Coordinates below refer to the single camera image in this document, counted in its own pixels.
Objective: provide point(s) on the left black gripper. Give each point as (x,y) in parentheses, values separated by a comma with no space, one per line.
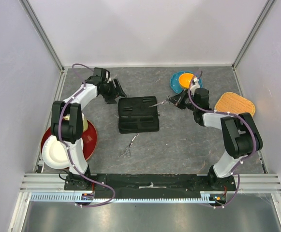
(116,92)

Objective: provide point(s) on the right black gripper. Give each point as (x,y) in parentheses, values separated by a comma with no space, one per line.
(175,98)

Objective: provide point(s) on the pink-tinted scissors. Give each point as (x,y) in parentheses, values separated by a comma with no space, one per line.
(160,103)

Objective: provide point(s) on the black zip tool case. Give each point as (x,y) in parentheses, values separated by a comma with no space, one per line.
(138,115)

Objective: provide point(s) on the silver scissors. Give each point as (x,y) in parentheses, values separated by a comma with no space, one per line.
(127,151)

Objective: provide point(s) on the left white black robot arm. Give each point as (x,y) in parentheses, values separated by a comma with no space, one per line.
(67,122)

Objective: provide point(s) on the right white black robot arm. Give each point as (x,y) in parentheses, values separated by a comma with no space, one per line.
(241,137)

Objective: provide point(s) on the teal scalloped plate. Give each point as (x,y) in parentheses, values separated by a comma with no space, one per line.
(174,84)

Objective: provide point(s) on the orange bowl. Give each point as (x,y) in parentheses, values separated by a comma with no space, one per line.
(185,80)

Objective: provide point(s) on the pale yellow cup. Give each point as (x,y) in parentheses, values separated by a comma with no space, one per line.
(84,120)

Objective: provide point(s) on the red plate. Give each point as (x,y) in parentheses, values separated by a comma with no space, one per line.
(89,139)

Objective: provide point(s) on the orange woven mat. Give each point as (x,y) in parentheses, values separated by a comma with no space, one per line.
(234,103)

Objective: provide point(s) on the white plate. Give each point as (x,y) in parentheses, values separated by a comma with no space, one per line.
(59,155)

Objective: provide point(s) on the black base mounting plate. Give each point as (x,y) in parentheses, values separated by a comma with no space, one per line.
(163,185)

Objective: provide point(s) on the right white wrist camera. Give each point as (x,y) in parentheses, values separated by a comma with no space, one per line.
(194,85)

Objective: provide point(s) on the left aluminium corner post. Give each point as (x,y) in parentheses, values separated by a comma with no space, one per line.
(41,32)

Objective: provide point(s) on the aluminium corner post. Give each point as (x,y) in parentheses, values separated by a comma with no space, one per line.
(41,32)
(253,32)

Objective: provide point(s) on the aluminium front rail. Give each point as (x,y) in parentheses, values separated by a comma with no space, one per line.
(249,183)

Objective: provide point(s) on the slotted cable duct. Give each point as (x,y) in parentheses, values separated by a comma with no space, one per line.
(82,198)

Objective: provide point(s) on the right aluminium corner post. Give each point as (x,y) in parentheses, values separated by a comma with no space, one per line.
(253,32)

